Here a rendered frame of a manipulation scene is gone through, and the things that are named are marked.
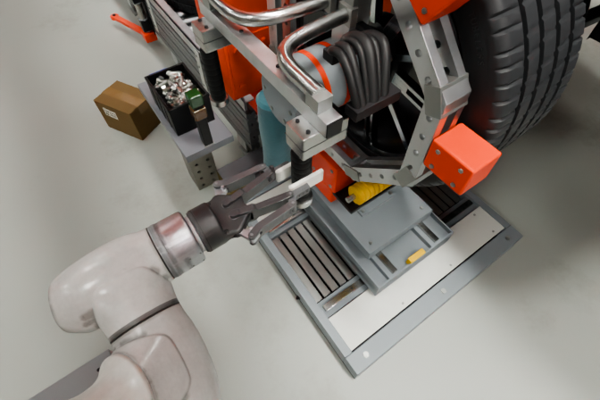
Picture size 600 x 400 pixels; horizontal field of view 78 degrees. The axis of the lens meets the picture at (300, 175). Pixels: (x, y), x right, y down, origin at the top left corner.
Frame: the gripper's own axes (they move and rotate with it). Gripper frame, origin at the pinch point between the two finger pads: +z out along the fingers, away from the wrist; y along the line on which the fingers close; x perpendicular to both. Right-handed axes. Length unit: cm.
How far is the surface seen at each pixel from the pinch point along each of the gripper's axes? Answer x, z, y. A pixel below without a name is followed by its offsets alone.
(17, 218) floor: -83, -75, -100
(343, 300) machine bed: -76, 14, 7
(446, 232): -68, 58, 11
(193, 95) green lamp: -17, -1, -50
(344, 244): -68, 24, -7
